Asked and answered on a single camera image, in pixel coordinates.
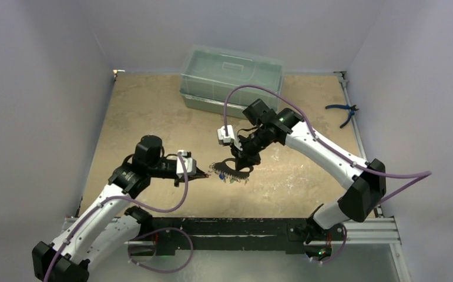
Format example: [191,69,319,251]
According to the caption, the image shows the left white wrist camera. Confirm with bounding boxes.
[176,150,197,177]

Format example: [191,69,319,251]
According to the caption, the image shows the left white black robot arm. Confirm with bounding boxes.
[32,135,209,281]

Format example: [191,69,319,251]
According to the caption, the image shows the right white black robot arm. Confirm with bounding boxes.
[217,99,386,243]

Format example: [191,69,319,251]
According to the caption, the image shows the blue handled pliers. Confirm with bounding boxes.
[325,103,360,129]

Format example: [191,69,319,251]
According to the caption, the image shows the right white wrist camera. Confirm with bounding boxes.
[217,125,241,150]

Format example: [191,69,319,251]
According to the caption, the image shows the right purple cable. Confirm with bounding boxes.
[223,85,432,266]

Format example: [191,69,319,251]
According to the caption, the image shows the clear green plastic storage box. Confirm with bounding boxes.
[179,45,284,118]

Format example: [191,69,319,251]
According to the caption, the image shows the aluminium frame rail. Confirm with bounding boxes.
[56,217,402,245]

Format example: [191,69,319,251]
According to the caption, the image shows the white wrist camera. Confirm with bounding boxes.
[176,150,197,177]
[217,125,241,150]

